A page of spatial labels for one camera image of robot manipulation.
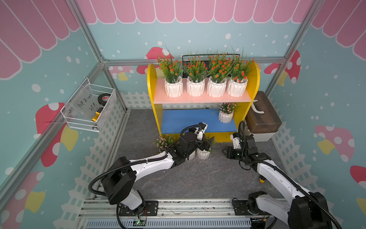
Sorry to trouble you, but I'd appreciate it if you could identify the pink flower pot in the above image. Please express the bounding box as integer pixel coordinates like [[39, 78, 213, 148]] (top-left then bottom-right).
[[154, 135, 175, 153], [188, 151, 196, 160], [196, 136, 213, 160], [218, 102, 236, 123]]

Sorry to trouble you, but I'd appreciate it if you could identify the orange flower pot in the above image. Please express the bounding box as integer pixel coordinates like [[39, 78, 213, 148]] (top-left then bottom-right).
[[207, 53, 232, 98], [183, 53, 207, 97], [226, 55, 255, 97], [157, 47, 184, 98]]

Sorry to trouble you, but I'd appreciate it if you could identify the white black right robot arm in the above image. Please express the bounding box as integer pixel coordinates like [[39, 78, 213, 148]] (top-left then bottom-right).
[[222, 121, 342, 229]]

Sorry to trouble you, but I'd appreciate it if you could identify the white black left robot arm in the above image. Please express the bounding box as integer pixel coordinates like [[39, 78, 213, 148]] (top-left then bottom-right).
[[88, 122, 214, 215]]

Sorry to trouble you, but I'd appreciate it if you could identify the yellow pink blue wooden rack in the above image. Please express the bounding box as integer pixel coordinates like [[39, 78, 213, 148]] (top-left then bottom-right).
[[147, 63, 260, 142]]

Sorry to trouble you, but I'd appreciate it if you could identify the yellow black screwdriver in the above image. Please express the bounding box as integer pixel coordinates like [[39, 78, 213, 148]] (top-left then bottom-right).
[[259, 177, 266, 183]]

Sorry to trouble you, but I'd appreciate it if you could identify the white box with brown lid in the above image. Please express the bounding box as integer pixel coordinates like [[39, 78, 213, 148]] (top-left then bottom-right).
[[245, 91, 282, 142]]

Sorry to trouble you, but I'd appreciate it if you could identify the yellow utility knife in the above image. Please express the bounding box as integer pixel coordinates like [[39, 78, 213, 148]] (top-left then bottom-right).
[[92, 107, 103, 122]]

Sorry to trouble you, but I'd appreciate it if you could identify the black tape roll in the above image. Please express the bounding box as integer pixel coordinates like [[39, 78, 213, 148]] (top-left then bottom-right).
[[98, 93, 111, 106]]

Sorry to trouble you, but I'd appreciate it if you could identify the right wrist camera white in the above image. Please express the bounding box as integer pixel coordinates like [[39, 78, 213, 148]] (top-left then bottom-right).
[[230, 132, 242, 149]]

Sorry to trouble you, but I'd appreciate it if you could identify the black mesh wire basket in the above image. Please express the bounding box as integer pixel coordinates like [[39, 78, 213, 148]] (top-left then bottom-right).
[[182, 54, 243, 78]]

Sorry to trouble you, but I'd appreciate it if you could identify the clear wall-mounted wire basket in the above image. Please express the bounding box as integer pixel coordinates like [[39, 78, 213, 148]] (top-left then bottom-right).
[[61, 78, 116, 132]]

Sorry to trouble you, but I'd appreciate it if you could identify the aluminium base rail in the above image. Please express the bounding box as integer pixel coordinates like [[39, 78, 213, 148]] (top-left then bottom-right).
[[74, 198, 289, 229]]

